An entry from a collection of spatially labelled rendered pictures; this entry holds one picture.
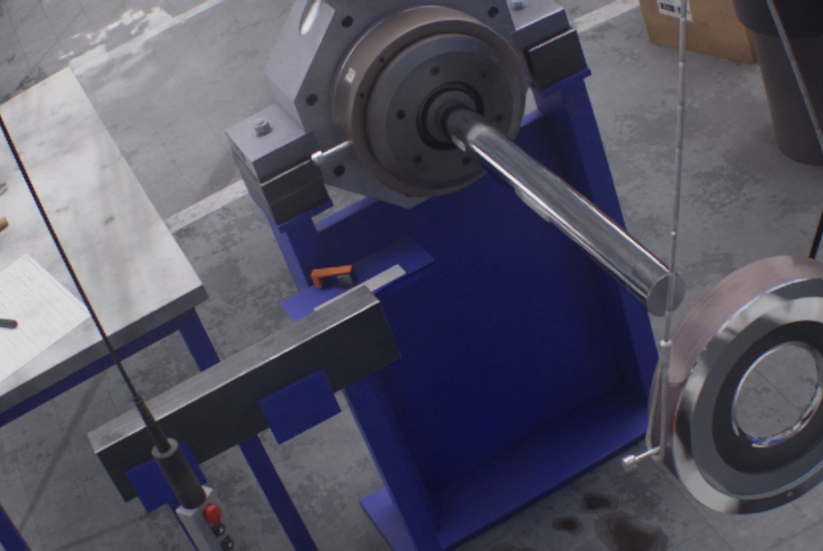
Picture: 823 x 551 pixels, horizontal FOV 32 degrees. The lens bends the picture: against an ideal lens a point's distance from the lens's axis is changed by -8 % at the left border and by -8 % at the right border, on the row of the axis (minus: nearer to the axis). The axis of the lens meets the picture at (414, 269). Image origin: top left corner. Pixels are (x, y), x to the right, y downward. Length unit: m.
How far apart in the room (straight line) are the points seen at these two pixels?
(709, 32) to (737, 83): 0.24
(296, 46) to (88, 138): 1.08
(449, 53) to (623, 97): 2.16
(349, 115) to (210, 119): 2.90
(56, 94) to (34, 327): 1.20
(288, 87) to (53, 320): 0.75
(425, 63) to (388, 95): 0.09
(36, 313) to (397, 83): 1.00
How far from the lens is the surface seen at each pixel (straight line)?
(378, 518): 3.65
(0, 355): 3.21
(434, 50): 2.80
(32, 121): 4.19
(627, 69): 5.09
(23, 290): 3.39
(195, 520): 2.30
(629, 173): 4.54
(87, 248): 3.41
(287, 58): 2.98
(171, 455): 2.23
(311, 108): 2.91
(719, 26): 4.96
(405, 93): 2.80
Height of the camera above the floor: 2.47
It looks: 34 degrees down
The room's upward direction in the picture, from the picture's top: 21 degrees counter-clockwise
